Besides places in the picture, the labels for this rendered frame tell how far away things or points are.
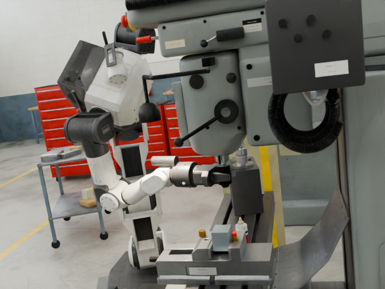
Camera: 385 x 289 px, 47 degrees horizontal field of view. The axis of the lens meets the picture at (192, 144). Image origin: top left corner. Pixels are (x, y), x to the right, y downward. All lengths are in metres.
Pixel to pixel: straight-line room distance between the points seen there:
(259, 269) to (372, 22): 0.74
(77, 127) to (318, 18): 0.95
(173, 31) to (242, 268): 0.71
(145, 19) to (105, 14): 9.97
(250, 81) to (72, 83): 0.72
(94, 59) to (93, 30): 9.67
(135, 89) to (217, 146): 0.46
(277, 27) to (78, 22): 10.65
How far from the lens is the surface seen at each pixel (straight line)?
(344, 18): 1.03
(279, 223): 3.38
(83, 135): 1.62
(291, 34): 1.02
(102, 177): 1.68
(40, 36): 12.06
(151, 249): 2.22
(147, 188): 1.57
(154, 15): 1.32
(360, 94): 1.25
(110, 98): 1.65
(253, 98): 1.29
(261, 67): 1.28
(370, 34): 1.30
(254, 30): 1.28
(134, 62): 1.72
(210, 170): 1.45
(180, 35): 1.31
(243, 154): 1.81
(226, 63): 1.31
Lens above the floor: 1.63
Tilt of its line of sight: 11 degrees down
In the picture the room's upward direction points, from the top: 8 degrees counter-clockwise
